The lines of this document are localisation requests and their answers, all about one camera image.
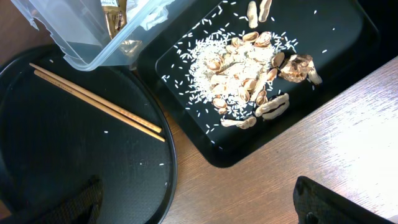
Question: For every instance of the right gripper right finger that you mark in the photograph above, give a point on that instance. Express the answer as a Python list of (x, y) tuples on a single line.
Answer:
[(316, 204)]

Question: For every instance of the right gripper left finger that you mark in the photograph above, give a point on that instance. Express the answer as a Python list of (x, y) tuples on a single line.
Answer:
[(82, 208)]

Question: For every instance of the wooden chopstick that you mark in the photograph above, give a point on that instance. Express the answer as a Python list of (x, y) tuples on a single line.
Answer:
[(98, 105), (101, 100)]

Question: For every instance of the food scraps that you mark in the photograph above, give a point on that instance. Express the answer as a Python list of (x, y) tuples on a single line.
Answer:
[(224, 68)]

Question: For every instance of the gold foil wrapper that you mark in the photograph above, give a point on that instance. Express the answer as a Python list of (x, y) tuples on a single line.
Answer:
[(116, 20)]

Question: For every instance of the white napkin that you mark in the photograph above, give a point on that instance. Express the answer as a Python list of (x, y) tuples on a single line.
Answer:
[(157, 11)]

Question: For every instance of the round black tray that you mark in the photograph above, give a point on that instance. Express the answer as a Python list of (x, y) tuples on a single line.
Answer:
[(53, 143)]

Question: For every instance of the black rectangular tray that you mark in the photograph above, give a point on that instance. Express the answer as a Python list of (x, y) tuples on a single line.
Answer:
[(337, 34)]

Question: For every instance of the clear plastic bin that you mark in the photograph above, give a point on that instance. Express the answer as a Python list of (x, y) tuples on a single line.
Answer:
[(78, 27)]

